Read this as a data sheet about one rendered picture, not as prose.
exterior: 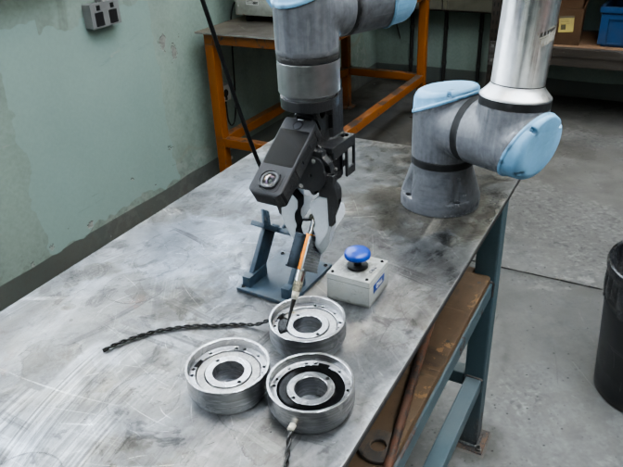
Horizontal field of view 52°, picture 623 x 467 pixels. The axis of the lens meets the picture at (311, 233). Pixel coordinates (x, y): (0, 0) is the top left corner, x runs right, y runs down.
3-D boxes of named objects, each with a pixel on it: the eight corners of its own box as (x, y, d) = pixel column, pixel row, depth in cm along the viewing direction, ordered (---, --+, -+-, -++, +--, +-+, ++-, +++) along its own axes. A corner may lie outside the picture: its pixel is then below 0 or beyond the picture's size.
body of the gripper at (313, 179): (357, 175, 85) (356, 86, 79) (325, 201, 79) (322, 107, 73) (308, 166, 89) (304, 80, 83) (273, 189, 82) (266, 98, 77)
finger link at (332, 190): (346, 223, 82) (337, 158, 78) (340, 229, 81) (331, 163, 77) (314, 220, 84) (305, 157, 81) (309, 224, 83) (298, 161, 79)
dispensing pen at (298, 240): (268, 328, 84) (300, 205, 85) (284, 328, 88) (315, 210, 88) (282, 333, 83) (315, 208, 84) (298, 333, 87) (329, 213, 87)
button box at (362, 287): (369, 309, 95) (369, 281, 92) (326, 296, 98) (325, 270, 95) (390, 281, 101) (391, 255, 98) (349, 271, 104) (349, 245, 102)
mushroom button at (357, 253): (363, 287, 95) (363, 258, 93) (339, 281, 97) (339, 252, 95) (375, 273, 98) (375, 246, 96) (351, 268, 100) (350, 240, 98)
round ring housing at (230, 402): (172, 407, 79) (167, 381, 77) (215, 354, 87) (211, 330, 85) (248, 428, 75) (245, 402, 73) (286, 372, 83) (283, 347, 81)
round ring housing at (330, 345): (359, 330, 90) (358, 306, 88) (324, 375, 82) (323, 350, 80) (294, 311, 95) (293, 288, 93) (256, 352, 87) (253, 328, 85)
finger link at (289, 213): (320, 233, 91) (324, 175, 86) (298, 252, 87) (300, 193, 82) (301, 226, 92) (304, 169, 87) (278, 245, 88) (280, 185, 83)
